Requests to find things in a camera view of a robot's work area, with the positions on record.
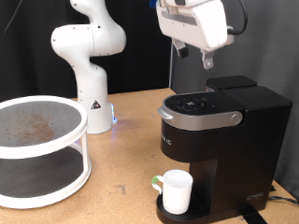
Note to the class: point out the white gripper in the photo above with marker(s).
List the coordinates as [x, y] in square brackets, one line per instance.
[199, 26]

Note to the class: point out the black Keurig coffee machine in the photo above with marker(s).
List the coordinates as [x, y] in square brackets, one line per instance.
[236, 140]

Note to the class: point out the black curtain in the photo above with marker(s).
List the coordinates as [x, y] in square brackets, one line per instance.
[140, 62]

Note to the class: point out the grey divider panel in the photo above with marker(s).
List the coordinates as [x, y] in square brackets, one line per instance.
[264, 62]

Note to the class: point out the white two-tier turntable rack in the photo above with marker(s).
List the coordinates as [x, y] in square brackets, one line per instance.
[43, 149]

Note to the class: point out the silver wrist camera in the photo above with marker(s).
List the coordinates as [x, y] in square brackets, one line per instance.
[174, 2]

